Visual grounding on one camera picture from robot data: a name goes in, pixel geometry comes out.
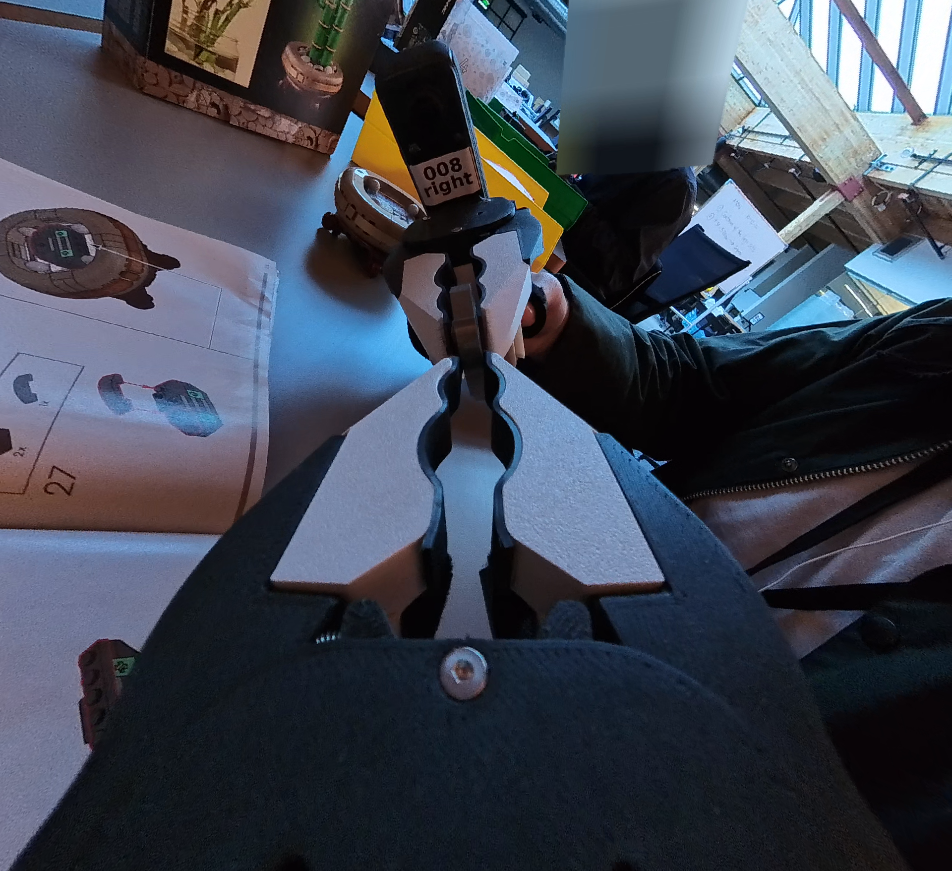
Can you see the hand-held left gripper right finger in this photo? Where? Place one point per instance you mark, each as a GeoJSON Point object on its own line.
{"type": "Point", "coordinates": [580, 506]}

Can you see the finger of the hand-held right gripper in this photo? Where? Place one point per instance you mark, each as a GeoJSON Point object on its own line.
{"type": "Point", "coordinates": [422, 291]}
{"type": "Point", "coordinates": [506, 283]}

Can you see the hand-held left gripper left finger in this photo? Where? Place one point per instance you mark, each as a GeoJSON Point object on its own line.
{"type": "Point", "coordinates": [357, 506]}

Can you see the dark grey brick plate assembly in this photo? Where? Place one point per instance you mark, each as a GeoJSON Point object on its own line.
{"type": "Point", "coordinates": [467, 335]}

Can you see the tan brick-built pot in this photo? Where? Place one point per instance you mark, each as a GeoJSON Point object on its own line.
{"type": "Point", "coordinates": [357, 209]}

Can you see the person's right hand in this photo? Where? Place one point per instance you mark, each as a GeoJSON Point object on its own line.
{"type": "Point", "coordinates": [558, 313]}

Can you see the green parts bin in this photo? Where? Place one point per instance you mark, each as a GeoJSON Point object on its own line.
{"type": "Point", "coordinates": [550, 186]}

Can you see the yellow parts bin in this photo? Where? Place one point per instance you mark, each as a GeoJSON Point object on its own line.
{"type": "Point", "coordinates": [379, 142]}

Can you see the white patterned sheet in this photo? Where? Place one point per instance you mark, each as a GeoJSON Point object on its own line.
{"type": "Point", "coordinates": [483, 45]}

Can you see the black chair back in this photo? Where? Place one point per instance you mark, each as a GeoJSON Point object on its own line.
{"type": "Point", "coordinates": [699, 265]}

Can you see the black cardboard carton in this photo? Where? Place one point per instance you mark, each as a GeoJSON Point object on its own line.
{"type": "Point", "coordinates": [439, 0]}

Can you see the whiteboard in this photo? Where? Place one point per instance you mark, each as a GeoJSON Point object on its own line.
{"type": "Point", "coordinates": [736, 231]}

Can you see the person in dark jacket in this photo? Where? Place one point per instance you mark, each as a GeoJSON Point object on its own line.
{"type": "Point", "coordinates": [818, 529]}

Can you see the open instruction booklet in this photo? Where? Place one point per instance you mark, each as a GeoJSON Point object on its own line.
{"type": "Point", "coordinates": [149, 335]}

